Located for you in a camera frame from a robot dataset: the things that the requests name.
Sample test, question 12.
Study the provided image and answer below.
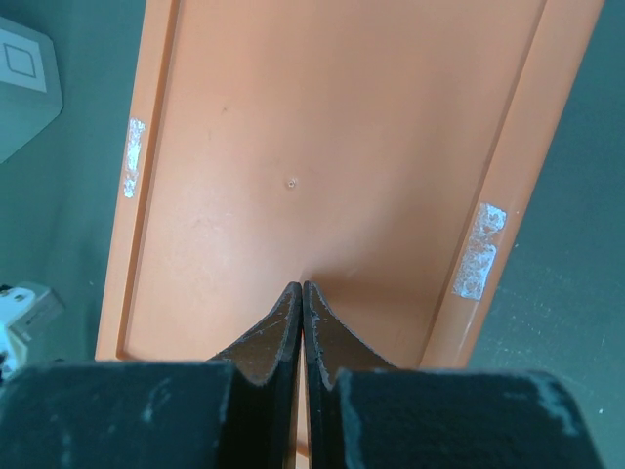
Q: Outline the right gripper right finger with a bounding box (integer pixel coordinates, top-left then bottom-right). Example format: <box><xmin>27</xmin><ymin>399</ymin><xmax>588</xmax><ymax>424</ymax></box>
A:
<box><xmin>303</xmin><ymin>281</ymin><xmax>405</xmax><ymax>468</ymax></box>

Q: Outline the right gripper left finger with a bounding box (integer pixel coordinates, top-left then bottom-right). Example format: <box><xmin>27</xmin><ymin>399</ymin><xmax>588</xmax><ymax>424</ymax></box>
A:
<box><xmin>213</xmin><ymin>282</ymin><xmax>302</xmax><ymax>468</ymax></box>

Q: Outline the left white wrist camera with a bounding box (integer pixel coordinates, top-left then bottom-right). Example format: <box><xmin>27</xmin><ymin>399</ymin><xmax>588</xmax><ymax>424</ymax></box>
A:
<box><xmin>1</xmin><ymin>282</ymin><xmax>64</xmax><ymax>380</ymax></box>

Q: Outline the orange drawer box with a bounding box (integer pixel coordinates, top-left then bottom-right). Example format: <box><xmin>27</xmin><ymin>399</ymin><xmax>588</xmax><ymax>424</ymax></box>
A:
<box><xmin>94</xmin><ymin>0</ymin><xmax>606</xmax><ymax>469</ymax></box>

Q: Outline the grey metal panel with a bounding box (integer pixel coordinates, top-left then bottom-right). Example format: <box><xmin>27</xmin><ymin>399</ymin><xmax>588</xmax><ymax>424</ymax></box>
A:
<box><xmin>1</xmin><ymin>18</ymin><xmax>63</xmax><ymax>162</ymax></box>

